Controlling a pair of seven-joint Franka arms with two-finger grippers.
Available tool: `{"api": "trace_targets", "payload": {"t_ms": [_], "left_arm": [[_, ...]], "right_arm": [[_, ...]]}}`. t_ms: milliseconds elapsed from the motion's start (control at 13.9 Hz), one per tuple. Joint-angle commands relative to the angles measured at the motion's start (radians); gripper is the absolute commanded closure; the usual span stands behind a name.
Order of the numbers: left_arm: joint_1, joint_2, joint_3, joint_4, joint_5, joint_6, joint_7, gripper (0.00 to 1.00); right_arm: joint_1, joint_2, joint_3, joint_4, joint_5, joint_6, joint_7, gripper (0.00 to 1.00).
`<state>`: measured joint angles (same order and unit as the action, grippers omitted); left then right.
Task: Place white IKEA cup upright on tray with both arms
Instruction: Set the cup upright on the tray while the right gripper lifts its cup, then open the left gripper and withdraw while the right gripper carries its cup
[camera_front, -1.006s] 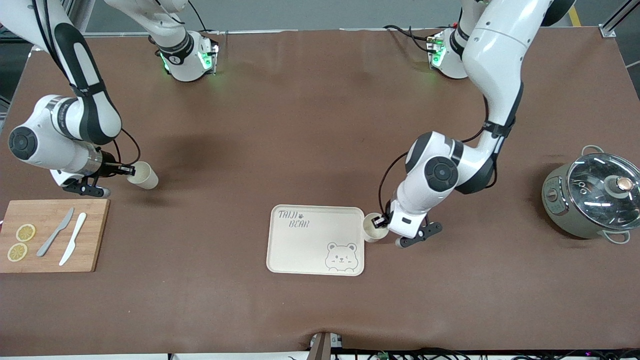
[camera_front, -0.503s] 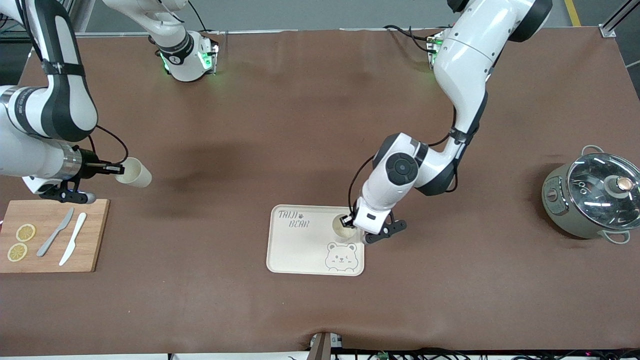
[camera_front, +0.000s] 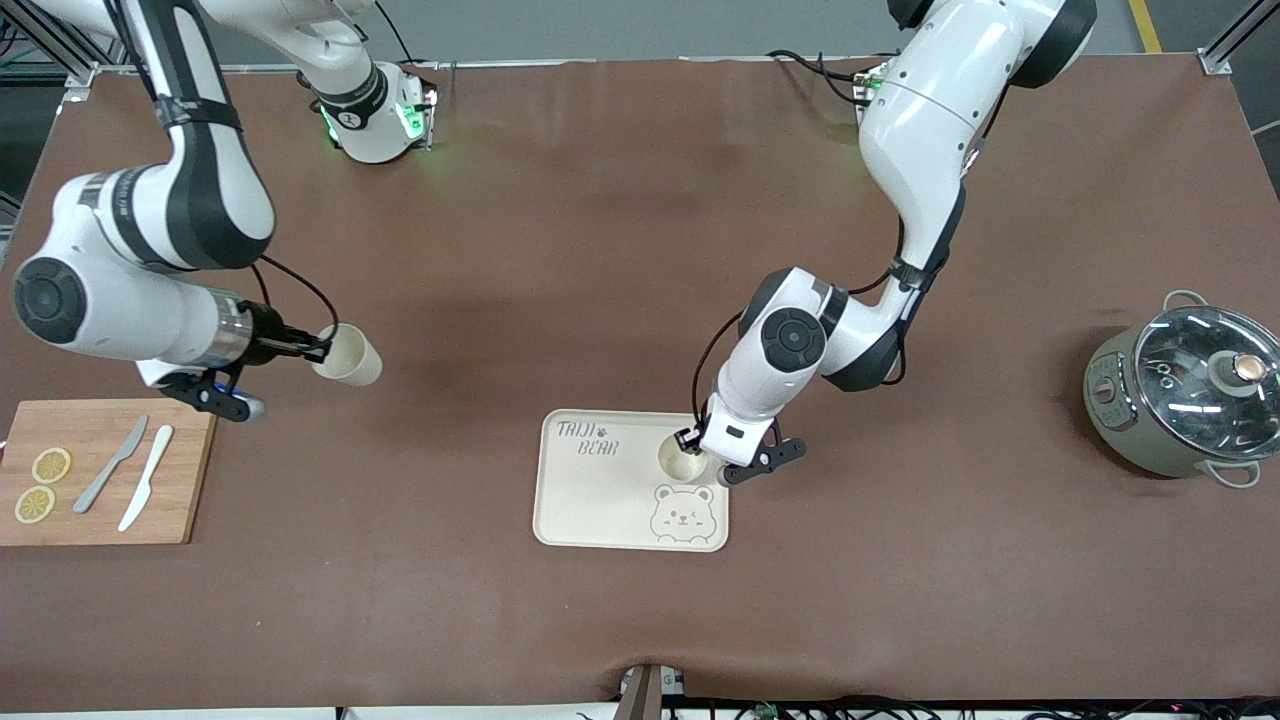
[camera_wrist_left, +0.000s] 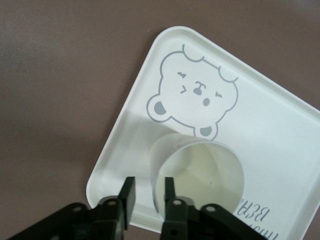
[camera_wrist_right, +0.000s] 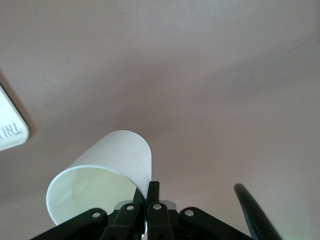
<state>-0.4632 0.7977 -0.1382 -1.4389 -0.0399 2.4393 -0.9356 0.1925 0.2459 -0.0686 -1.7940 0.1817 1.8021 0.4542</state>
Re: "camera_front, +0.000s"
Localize white IKEA cup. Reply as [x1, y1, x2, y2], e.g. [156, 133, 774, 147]
[657, 436, 713, 487]
[312, 322, 384, 388]

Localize cream bear print tray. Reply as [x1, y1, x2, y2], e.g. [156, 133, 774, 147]
[532, 408, 731, 553]

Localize white plastic knife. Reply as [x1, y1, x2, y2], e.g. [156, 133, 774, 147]
[118, 425, 175, 533]

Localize grey plastic knife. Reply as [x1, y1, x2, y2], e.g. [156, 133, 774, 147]
[72, 415, 150, 515]

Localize wooden cutting board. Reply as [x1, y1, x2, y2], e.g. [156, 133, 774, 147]
[0, 398, 217, 547]

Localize sage green electric cooking pot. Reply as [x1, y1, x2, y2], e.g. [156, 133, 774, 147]
[1083, 290, 1280, 490]

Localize glass pot lid with knob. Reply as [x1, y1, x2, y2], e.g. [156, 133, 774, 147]
[1135, 305, 1280, 462]

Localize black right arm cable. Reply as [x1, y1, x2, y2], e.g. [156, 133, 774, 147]
[250, 255, 341, 331]

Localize metal table edge bracket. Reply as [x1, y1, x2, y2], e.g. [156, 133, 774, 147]
[614, 664, 687, 720]

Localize black left forearm cable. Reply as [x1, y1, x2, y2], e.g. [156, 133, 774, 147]
[848, 215, 913, 387]

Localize black right base cable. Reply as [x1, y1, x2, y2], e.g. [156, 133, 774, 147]
[373, 0, 417, 67]

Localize aluminium frame profile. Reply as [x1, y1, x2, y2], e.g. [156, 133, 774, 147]
[1198, 0, 1280, 77]
[0, 0, 123, 103]

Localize black left base cables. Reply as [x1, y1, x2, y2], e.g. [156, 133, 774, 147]
[765, 48, 883, 106]

